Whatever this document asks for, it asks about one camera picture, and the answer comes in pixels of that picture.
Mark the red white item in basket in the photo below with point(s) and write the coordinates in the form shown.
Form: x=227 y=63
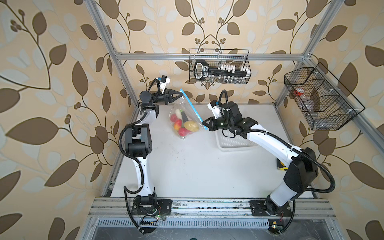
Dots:
x=298 y=92

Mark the white plastic basket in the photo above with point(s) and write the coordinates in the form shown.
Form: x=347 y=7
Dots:
x=227 y=144

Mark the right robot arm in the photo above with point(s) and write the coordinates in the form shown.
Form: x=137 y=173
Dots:
x=302 y=164

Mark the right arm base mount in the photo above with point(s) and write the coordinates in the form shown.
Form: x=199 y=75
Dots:
x=263 y=208

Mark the white green cucumber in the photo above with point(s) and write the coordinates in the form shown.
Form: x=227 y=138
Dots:
x=178 y=114

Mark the black tool in basket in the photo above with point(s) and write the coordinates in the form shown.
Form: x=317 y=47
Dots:
x=202 y=70

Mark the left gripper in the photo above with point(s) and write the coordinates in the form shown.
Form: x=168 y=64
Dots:
x=166 y=98

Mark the small red apple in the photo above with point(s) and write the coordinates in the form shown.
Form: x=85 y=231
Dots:
x=173 y=118

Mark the red yellow mango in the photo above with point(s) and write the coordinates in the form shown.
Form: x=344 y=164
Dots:
x=178 y=124

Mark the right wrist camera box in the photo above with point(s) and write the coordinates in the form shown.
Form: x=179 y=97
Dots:
x=215 y=107

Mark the aluminium front rail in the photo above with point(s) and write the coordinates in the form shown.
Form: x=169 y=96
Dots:
x=306 y=209

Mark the yellow black tape measure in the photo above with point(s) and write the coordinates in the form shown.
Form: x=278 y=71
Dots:
x=281 y=166

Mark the back wire basket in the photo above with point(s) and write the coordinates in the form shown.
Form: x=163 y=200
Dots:
x=238 y=57

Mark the side wire basket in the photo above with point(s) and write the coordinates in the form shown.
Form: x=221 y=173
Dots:
x=328 y=104

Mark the clear zip top bag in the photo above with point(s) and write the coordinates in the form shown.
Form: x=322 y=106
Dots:
x=184 y=104

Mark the yellow potato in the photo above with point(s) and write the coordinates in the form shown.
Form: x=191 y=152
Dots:
x=191 y=126

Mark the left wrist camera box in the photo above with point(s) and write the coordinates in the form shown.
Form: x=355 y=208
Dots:
x=162 y=83

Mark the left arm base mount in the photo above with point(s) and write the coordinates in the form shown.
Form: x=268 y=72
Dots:
x=153 y=208

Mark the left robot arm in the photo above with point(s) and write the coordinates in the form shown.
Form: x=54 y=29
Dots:
x=135 y=143

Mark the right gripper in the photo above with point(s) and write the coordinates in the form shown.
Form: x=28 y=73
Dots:
x=211 y=125

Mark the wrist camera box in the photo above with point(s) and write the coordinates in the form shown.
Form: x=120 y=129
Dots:
x=215 y=107
x=162 y=83

